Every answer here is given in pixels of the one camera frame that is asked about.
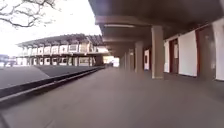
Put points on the grey concrete walkway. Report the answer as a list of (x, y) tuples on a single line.
[(116, 103)]

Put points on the concrete building with columns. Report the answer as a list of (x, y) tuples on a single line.
[(157, 53)]

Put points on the pale two-storey building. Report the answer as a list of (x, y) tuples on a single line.
[(60, 50)]

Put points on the dark kerb strip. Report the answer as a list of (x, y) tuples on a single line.
[(40, 85)]

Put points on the grey paved open ground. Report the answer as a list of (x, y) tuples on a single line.
[(20, 76)]

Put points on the large bare-branched tree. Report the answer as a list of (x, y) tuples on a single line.
[(20, 13)]

